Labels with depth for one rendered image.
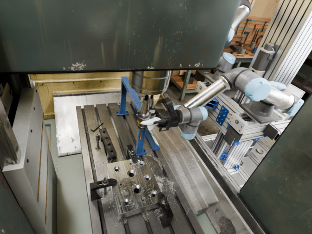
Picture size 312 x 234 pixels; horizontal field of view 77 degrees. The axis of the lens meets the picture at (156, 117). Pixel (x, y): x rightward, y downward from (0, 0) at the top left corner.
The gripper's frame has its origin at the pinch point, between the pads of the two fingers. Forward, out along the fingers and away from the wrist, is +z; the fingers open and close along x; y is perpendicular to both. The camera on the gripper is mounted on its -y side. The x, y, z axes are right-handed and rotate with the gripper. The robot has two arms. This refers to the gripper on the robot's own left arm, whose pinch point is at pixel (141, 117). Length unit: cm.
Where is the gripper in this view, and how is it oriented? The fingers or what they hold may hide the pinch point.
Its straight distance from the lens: 87.8
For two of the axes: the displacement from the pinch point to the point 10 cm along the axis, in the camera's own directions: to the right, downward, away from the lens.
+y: -1.6, 7.9, 6.0
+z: -9.2, 1.1, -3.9
